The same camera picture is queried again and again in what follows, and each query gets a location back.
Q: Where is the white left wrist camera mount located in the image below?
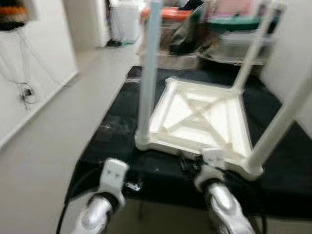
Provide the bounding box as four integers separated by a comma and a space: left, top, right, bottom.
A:
100, 158, 130, 200

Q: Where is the white plastic table top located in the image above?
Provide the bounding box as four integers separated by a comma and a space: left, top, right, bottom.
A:
136, 77, 264, 181

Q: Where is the black tablecloth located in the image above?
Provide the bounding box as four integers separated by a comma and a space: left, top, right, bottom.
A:
66, 66, 312, 220

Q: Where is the pink plastic container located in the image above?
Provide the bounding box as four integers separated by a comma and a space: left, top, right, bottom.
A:
210, 0, 273, 18

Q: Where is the black electronic device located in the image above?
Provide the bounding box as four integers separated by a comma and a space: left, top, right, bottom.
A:
0, 0, 30, 31

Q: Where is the black round basin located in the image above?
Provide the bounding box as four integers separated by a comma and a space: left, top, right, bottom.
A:
200, 49, 273, 66

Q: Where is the green round lid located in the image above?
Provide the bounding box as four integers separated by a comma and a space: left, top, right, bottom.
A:
207, 17, 281, 32

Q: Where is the green floor mop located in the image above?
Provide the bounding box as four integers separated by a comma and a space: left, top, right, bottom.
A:
106, 38, 125, 48

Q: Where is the clear plastic storage box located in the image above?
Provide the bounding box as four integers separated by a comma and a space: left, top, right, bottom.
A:
214, 29, 276, 61

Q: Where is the orange lid storage box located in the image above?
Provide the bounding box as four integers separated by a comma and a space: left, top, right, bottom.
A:
141, 6, 193, 49

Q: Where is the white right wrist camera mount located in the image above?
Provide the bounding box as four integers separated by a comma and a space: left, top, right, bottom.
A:
195, 149, 226, 191

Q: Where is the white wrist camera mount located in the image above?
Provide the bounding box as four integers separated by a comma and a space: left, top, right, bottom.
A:
195, 149, 226, 191
100, 158, 130, 200

